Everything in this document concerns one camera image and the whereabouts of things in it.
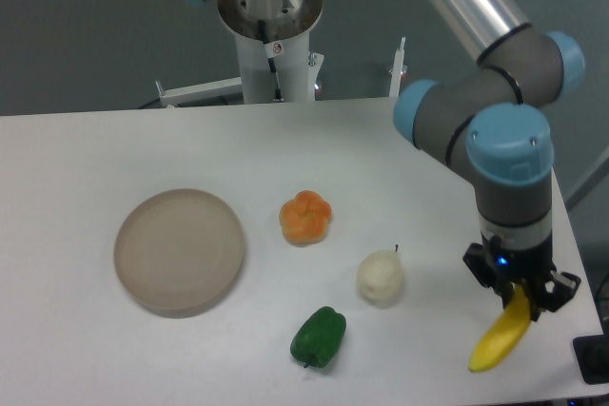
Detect white left support bracket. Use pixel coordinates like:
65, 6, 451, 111
155, 77, 242, 107

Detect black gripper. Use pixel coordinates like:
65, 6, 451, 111
462, 234, 581, 321

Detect white right support bracket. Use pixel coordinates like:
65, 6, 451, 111
388, 36, 407, 97

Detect orange bread roll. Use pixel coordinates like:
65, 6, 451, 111
279, 190, 332, 245

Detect green bell pepper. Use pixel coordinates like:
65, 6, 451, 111
289, 306, 347, 369

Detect white pear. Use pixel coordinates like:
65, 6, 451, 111
356, 244, 404, 307

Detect white support bracket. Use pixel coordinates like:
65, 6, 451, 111
155, 77, 242, 107
388, 36, 407, 97

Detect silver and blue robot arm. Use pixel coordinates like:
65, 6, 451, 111
217, 0, 585, 320

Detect yellow banana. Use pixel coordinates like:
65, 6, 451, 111
468, 285, 531, 373

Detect beige round plate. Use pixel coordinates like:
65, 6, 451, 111
113, 189, 246, 319

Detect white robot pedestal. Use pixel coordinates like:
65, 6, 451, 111
218, 0, 324, 105

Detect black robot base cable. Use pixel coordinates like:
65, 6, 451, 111
257, 19, 285, 104

